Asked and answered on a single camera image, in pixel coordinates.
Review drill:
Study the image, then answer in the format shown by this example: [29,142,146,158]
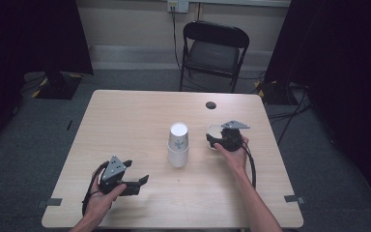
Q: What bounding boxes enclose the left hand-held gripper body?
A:
[98,155,128,196]

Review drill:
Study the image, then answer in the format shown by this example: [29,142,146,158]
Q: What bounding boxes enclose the black folding chair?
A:
[179,20,251,95]

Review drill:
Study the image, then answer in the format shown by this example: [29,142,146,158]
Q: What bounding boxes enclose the black curtain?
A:
[0,0,95,153]
[263,0,371,205]

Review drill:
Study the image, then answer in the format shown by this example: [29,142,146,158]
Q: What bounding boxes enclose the black floor cables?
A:
[266,84,314,147]

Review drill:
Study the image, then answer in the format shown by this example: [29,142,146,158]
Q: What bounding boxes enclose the person's right hand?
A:
[214,134,251,177]

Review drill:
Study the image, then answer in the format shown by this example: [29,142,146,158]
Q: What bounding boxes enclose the black stand base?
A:
[256,79,300,106]
[31,71,84,101]

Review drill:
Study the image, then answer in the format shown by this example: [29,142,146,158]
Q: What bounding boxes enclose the white wall trunking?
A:
[187,0,292,8]

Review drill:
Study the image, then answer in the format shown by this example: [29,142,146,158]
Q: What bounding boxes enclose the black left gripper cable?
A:
[81,160,110,218]

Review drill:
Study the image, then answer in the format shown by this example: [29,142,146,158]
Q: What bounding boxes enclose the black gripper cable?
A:
[241,142,258,189]
[81,160,110,218]

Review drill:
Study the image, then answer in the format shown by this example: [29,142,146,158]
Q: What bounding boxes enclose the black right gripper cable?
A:
[241,142,258,189]

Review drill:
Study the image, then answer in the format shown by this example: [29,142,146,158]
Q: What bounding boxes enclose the white wall socket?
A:
[166,0,190,15]

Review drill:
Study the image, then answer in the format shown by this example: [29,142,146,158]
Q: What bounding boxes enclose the black power cable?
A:
[171,6,214,93]

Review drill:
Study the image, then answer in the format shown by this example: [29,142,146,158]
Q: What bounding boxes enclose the person's left hand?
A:
[84,175,128,227]

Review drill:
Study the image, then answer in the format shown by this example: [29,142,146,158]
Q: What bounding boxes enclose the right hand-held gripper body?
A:
[220,120,251,153]

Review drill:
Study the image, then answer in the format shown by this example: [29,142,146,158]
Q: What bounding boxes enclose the grey tape strip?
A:
[283,194,306,205]
[36,197,64,209]

